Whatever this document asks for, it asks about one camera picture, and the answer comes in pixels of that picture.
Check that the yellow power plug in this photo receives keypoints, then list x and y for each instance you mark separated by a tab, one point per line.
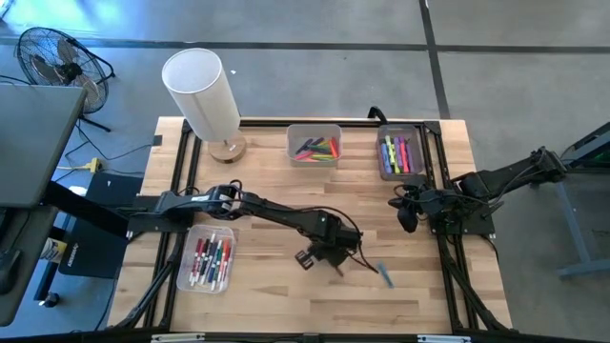
94	166

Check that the light blue Sharpie highlighter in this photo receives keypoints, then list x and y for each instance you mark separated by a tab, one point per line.
385	159

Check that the pale green Sharpie highlighter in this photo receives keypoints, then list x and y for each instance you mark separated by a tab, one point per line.
392	151

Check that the yellow translucent highlighter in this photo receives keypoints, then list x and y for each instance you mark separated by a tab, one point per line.
325	157

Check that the black frame side rail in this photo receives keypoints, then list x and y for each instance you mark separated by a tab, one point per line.
428	164
441	152
182	147
195	150

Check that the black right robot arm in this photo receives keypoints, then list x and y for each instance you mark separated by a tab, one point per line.
514	178

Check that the silver bracket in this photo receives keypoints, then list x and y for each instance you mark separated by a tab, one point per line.
177	338
443	339

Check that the black floor fan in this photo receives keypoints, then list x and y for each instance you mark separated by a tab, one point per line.
69	71

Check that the black caster wheel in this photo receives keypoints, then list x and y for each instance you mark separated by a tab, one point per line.
50	300

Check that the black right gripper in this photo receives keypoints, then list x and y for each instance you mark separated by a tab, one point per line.
431	200

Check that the teal highlighter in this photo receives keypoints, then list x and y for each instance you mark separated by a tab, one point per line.
385	275

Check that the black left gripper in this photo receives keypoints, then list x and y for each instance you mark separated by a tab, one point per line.
329	245

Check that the clear plastic container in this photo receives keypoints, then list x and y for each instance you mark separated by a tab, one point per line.
190	281

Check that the slim orange highlighter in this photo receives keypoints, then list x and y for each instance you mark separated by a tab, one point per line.
333	147

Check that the white shade table lamp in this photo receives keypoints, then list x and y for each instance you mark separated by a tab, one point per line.
200	90

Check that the grey desk top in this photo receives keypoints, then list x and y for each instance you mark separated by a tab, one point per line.
33	143

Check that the grey metal table frame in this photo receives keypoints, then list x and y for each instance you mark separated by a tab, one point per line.
569	214

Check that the purple highlighter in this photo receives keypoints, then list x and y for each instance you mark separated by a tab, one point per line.
398	152

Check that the violet blue highlighter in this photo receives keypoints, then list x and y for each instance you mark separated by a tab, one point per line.
409	157

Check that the white yellow can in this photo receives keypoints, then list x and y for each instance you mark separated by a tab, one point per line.
53	250

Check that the black diagonal frame brace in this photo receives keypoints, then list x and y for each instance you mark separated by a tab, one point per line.
472	295
148	295

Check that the clear blue plastic bin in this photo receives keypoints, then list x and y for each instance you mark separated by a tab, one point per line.
417	157

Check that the black lettered floor case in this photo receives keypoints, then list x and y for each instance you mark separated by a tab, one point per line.
95	252

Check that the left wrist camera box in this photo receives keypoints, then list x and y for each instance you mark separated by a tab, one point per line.
351	238

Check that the cream plastic bin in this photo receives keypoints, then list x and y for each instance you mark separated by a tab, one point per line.
314	131

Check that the black frame end rail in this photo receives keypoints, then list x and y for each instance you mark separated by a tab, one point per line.
286	339

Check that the pink Sharpie highlighter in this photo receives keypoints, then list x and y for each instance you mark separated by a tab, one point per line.
403	156

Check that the plum EXPO marker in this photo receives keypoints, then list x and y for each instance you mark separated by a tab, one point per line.
201	257

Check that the orange EXPO marker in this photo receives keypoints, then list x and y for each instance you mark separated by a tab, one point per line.
229	262

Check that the black desk crossbar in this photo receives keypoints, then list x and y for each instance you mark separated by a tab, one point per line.
86	209

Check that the purple marker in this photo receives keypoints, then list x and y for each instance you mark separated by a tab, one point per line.
304	144

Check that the crimson EXPO marker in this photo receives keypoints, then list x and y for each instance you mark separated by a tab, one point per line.
196	261

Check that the red EXPO marker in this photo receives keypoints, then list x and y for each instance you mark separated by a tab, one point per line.
224	259

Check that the green EXPO marker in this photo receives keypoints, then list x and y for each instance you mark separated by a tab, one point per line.
218	263

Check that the dark grey desk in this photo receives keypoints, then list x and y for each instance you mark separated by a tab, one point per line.
19	257

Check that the black EXPO marker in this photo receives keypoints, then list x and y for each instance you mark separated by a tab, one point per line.
207	262

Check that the pink translucent highlighter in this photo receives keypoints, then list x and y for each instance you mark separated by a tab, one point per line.
301	155

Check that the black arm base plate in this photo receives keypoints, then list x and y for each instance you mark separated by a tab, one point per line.
472	223
143	219

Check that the black table frame rail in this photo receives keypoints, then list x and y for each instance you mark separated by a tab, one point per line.
267	123

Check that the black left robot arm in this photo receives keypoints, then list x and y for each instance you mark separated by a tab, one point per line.
286	216

